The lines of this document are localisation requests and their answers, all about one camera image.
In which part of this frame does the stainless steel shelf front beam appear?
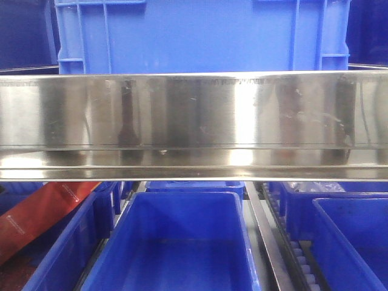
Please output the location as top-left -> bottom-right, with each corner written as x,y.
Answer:
1,70 -> 387,181

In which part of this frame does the blue bin rear right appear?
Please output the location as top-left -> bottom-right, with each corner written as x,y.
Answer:
272,181 -> 387,241

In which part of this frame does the blue bin shelf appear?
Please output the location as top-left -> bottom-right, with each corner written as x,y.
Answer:
311,198 -> 387,290
81,192 -> 261,290
1,182 -> 123,290

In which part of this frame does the blue bin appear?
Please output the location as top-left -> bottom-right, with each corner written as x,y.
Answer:
145,181 -> 245,212
272,181 -> 387,241

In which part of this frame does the blue bin centre lower shelf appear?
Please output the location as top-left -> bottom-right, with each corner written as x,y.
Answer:
81,192 -> 261,290

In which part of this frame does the red foil package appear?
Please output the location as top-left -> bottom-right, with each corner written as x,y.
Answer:
1,181 -> 100,264

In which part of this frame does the blue bin left lower shelf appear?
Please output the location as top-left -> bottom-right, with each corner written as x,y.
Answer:
1,182 -> 123,290

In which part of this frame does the blue bin rear centre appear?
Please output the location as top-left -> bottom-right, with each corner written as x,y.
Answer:
145,181 -> 245,212

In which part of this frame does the large blue crate upper shelf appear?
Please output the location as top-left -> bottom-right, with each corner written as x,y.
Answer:
55,1 -> 350,74

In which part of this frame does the white roller track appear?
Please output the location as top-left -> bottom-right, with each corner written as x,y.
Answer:
262,182 -> 330,290

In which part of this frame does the steel divider rail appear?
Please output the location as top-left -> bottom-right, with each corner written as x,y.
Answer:
246,181 -> 295,290

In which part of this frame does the blue bin right lower shelf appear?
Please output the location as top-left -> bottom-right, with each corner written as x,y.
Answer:
311,198 -> 387,290

